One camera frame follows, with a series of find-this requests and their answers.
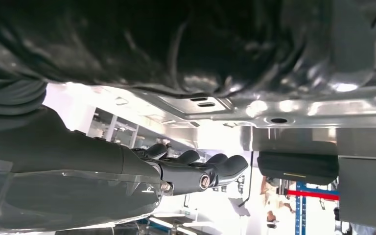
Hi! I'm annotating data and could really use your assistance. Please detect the white shelving unit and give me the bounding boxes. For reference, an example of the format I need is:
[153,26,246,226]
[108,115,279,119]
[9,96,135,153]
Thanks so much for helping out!
[87,108,195,153]

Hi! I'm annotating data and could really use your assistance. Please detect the black padded block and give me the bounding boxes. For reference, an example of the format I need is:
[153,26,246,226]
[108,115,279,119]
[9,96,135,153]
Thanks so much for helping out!
[258,150,339,186]

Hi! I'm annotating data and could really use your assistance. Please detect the silver sheet metal panel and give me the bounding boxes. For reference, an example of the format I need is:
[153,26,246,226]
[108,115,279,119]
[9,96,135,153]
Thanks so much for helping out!
[110,82,376,130]

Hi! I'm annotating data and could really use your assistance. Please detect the red bar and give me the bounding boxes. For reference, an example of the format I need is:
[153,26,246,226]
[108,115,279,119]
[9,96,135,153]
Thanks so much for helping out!
[286,189,340,201]

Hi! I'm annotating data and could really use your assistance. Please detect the grey metal cabinet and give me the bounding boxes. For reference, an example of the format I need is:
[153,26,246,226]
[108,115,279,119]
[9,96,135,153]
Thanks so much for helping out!
[337,128,376,229]

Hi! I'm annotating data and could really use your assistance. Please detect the blue perforated post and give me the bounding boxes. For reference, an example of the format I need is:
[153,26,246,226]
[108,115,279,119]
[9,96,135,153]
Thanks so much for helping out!
[294,181,307,235]

